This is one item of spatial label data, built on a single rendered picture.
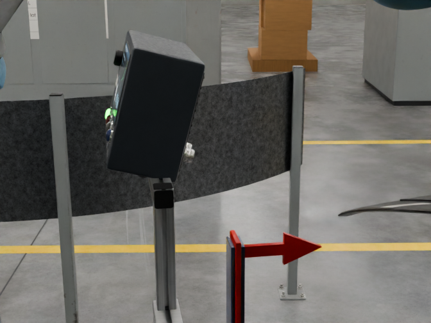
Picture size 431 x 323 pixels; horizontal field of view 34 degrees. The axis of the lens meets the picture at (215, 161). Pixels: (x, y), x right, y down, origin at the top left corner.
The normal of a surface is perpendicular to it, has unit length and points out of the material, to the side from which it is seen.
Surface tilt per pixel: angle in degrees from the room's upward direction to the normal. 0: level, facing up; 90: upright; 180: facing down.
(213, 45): 90
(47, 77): 90
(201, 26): 90
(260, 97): 90
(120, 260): 0
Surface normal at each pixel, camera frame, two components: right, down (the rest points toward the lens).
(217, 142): 0.59, 0.22
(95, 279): 0.00, -0.96
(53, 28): 0.00, 0.29
